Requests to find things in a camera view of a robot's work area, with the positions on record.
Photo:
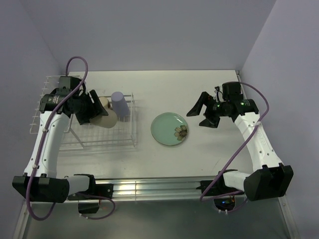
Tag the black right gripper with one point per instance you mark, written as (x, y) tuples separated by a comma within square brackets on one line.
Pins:
[(196, 109)]

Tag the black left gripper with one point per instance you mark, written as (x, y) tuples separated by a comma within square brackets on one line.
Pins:
[(84, 118)]

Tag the steel cup with brown band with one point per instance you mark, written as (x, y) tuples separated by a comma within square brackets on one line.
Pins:
[(105, 102)]

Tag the lilac plastic cup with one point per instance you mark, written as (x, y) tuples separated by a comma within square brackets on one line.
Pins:
[(119, 104)]

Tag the beige ceramic bowl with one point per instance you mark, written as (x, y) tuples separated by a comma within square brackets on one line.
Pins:
[(108, 121)]

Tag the green floral plate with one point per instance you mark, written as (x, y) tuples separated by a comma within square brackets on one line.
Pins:
[(169, 129)]

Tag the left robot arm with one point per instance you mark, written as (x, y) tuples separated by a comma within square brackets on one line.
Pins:
[(39, 182)]

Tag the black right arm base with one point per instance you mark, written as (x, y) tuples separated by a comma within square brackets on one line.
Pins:
[(223, 203)]

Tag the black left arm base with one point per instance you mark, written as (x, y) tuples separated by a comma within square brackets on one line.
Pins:
[(101, 192)]

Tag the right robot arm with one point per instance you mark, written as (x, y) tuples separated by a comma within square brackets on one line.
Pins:
[(270, 177)]

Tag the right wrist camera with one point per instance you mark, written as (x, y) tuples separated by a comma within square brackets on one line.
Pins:
[(218, 92)]

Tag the white wire dish rack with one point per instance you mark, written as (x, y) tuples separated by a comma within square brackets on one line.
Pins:
[(78, 137)]

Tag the aluminium mounting rail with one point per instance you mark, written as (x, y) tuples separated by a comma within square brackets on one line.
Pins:
[(154, 189)]

